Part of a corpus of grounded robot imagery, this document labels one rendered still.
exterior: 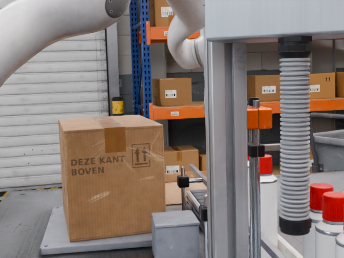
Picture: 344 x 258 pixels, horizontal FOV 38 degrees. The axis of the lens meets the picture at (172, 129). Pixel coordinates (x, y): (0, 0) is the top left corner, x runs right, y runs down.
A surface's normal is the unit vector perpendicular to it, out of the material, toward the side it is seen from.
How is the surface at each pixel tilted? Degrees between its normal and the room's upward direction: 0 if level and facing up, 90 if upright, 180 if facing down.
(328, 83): 90
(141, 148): 90
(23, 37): 107
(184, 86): 90
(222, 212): 90
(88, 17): 138
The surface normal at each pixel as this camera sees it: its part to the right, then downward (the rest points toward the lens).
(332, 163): -0.83, 0.15
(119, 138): 0.25, 0.11
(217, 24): -0.45, 0.12
